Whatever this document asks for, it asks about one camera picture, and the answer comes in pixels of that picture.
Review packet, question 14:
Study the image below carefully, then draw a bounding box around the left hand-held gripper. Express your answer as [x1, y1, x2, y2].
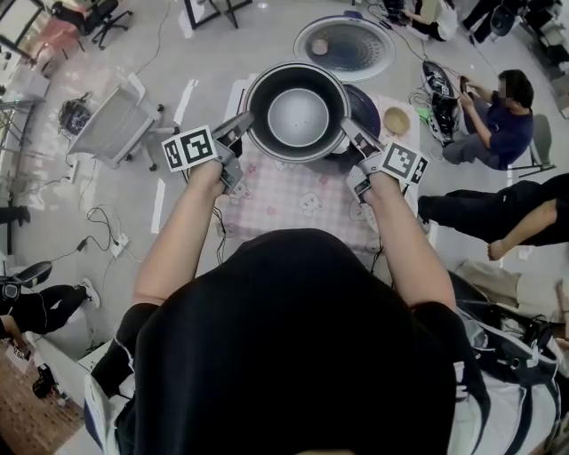
[162, 111, 255, 196]

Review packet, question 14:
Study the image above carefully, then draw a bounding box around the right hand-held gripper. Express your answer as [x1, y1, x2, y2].
[340, 117, 430, 205]

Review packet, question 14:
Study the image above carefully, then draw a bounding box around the dark blue rice cooker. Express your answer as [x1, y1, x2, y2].
[293, 12, 397, 162]

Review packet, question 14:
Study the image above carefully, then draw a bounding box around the dark metal pot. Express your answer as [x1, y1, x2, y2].
[244, 61, 350, 164]

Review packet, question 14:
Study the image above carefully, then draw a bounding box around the person's right forearm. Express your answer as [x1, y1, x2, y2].
[367, 177, 458, 311]

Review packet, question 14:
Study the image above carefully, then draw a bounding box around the person's left forearm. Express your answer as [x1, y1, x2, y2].
[132, 162, 226, 310]

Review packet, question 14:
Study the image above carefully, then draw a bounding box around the beige ribbed bowl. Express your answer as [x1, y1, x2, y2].
[383, 106, 413, 135]

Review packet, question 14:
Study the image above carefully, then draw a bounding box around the pink checked tablecloth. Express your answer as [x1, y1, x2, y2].
[217, 95, 420, 255]

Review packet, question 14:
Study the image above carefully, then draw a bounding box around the black and white equipment rig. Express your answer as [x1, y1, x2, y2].
[421, 60, 462, 148]

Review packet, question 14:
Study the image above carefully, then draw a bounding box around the white mesh office chair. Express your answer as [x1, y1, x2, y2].
[66, 73, 180, 172]

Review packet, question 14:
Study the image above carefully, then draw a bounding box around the black office chair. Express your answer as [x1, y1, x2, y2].
[51, 0, 133, 50]

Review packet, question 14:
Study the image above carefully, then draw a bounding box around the beige cloth bag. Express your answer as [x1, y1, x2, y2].
[456, 259, 522, 308]

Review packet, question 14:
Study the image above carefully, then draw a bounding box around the person's black shirt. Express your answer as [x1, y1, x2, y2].
[91, 300, 490, 455]

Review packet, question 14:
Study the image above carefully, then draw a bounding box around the white and navy bag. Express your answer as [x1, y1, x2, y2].
[453, 301, 566, 455]

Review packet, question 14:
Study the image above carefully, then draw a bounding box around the black floor cable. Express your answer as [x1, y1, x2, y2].
[85, 204, 122, 243]

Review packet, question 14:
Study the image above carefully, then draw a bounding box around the black device with cables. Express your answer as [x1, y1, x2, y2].
[60, 98, 93, 135]

